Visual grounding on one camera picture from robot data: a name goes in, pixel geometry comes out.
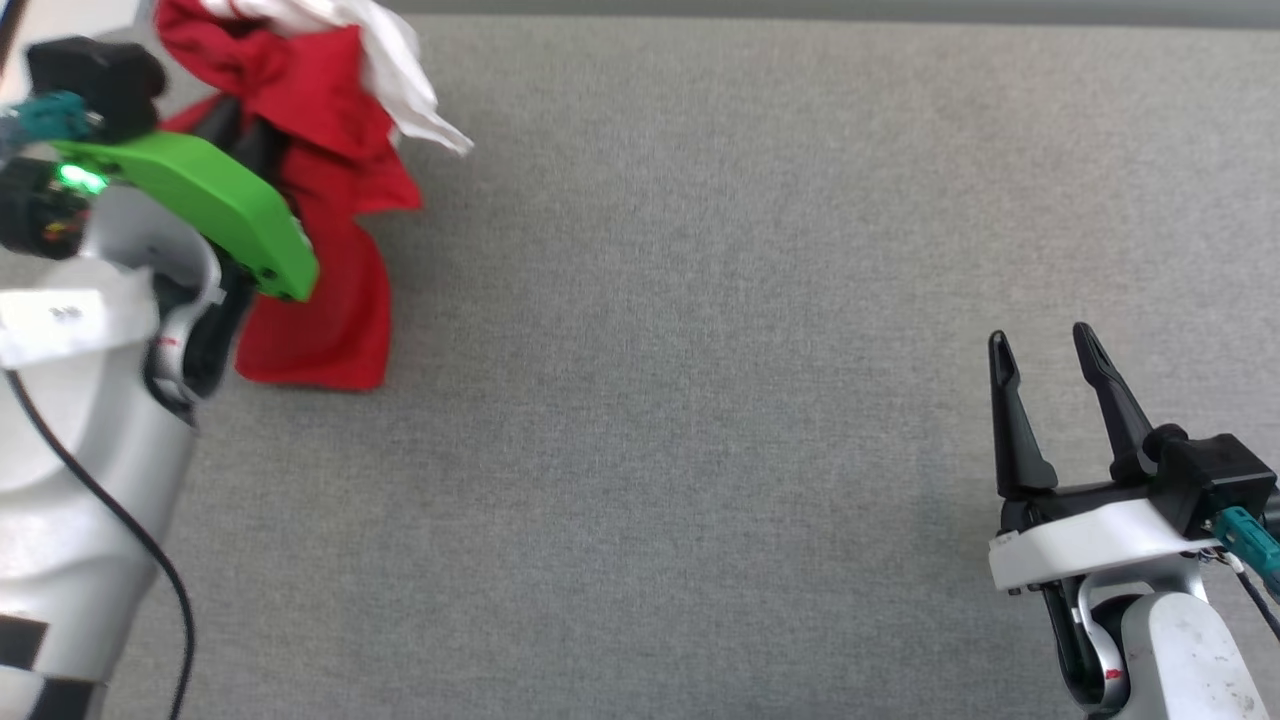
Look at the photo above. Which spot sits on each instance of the white paper label tape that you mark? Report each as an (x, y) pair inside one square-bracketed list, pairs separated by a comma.
[(70, 320)]

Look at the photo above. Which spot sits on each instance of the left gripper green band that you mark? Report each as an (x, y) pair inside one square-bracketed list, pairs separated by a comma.
[(220, 205)]

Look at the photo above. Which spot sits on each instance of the teal left camera connector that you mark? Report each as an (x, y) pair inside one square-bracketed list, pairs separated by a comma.
[(50, 118)]

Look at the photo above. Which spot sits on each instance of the teal right camera connector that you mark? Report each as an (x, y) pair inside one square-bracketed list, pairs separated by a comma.
[(1250, 545)]

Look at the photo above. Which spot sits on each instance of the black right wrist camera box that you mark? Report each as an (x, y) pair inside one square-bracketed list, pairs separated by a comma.
[(1215, 475)]

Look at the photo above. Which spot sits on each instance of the red and white shirt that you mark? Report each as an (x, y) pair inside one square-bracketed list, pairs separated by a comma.
[(320, 230)]

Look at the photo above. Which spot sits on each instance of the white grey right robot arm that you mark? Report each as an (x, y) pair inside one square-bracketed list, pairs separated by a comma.
[(1175, 650)]

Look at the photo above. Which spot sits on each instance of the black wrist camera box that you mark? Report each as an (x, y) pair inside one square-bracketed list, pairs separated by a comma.
[(1215, 475), (95, 85)]

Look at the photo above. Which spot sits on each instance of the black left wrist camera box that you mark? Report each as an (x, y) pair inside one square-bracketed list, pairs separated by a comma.
[(95, 85)]

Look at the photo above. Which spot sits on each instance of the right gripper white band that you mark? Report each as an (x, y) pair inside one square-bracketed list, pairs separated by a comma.
[(1095, 545)]

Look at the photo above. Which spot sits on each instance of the teal camera connector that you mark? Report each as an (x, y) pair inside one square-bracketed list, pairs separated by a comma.
[(1250, 545), (50, 118)]

